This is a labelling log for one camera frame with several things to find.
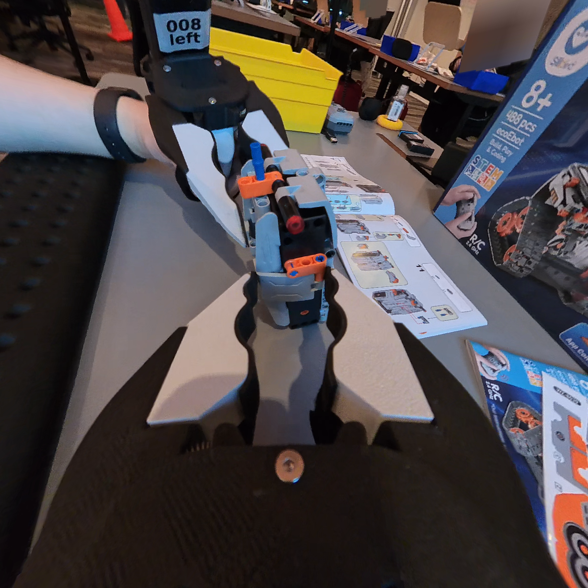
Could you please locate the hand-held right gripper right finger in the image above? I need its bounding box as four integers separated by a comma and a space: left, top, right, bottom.
315, 268, 435, 444

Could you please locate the yellow plastic bin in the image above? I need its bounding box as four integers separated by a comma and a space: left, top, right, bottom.
209, 27, 344, 134

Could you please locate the open instruction booklet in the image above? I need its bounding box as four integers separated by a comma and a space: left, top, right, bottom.
301, 154, 488, 340

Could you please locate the red bag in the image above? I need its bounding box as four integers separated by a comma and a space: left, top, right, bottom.
333, 78, 364, 111

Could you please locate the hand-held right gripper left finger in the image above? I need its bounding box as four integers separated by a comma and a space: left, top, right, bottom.
146, 271, 262, 444

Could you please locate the robot kit box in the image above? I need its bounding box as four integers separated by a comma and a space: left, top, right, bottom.
433, 0, 588, 368

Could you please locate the wooden background table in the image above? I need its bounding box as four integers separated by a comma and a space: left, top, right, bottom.
370, 46, 506, 104

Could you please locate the blue plastic bin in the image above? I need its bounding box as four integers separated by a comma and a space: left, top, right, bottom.
380, 34, 421, 60
454, 69, 510, 95

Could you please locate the white sticker sheet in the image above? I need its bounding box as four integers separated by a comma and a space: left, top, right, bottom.
542, 372, 588, 588

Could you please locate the black perforated beam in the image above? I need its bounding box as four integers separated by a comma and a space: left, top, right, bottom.
0, 152, 127, 588

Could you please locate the clear sanitizer bottle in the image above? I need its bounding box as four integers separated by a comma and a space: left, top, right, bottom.
386, 85, 409, 122

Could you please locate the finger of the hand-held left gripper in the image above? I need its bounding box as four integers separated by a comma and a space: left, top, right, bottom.
240, 109, 289, 154
172, 123, 251, 249

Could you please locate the orange traffic cone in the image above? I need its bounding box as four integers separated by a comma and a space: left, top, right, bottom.
102, 0, 133, 42

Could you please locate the grey toy brick robot assembly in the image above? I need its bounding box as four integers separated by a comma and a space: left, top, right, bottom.
236, 141, 340, 329

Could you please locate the grey electronic module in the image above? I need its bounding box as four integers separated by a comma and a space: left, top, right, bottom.
325, 103, 355, 135

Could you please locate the person's left forearm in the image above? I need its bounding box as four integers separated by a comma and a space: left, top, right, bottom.
0, 55, 120, 159

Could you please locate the person's left hand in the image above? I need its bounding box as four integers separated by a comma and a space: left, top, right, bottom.
116, 98, 179, 165

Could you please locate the black wristband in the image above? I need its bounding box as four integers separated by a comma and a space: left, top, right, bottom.
93, 87, 149, 164

